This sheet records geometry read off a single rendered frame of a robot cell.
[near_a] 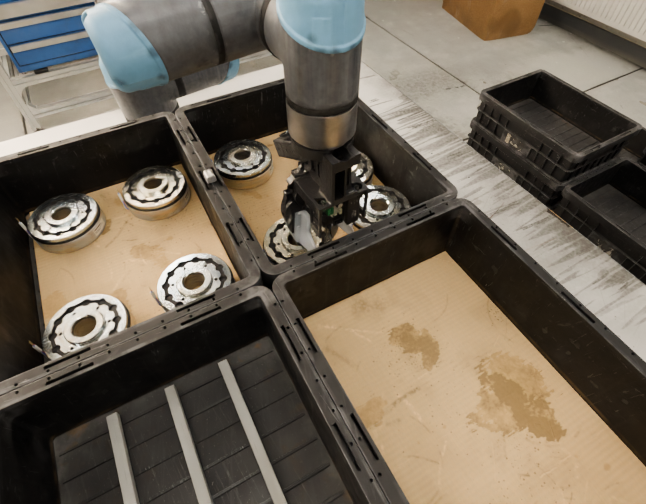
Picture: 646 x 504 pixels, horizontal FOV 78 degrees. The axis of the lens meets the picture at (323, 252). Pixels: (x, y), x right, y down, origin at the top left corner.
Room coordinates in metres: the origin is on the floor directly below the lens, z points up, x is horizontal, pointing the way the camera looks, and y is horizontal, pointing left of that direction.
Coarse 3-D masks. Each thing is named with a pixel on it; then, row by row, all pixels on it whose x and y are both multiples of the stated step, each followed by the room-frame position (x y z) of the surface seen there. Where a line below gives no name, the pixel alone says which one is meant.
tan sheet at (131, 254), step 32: (96, 192) 0.51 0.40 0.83; (192, 192) 0.51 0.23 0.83; (128, 224) 0.44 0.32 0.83; (160, 224) 0.44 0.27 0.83; (192, 224) 0.44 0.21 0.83; (64, 256) 0.37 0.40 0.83; (96, 256) 0.37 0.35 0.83; (128, 256) 0.37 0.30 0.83; (160, 256) 0.37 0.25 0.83; (224, 256) 0.37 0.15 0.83; (64, 288) 0.31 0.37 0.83; (96, 288) 0.31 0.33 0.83; (128, 288) 0.31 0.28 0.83
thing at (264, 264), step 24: (240, 96) 0.66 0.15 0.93; (192, 144) 0.52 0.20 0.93; (408, 144) 0.52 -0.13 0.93; (432, 168) 0.46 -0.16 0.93; (456, 192) 0.41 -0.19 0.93; (240, 216) 0.36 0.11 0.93; (408, 216) 0.36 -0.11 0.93; (336, 240) 0.32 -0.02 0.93; (264, 264) 0.29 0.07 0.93; (288, 264) 0.29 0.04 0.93
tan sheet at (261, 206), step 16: (272, 144) 0.65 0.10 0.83; (272, 160) 0.60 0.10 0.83; (288, 160) 0.60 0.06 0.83; (272, 176) 0.56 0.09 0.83; (288, 176) 0.56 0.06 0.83; (240, 192) 0.51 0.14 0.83; (256, 192) 0.51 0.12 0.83; (272, 192) 0.51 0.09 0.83; (240, 208) 0.47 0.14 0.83; (256, 208) 0.47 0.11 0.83; (272, 208) 0.47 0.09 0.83; (256, 224) 0.44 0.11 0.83; (272, 224) 0.44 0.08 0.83
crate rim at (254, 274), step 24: (144, 120) 0.58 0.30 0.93; (168, 120) 0.58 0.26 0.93; (48, 144) 0.52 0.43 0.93; (72, 144) 0.52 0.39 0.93; (216, 192) 0.41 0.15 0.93; (240, 240) 0.32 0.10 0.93; (240, 288) 0.25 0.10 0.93; (168, 312) 0.22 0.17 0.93; (192, 312) 0.22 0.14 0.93; (120, 336) 0.19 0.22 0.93; (72, 360) 0.16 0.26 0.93; (0, 384) 0.14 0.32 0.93; (24, 384) 0.14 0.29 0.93
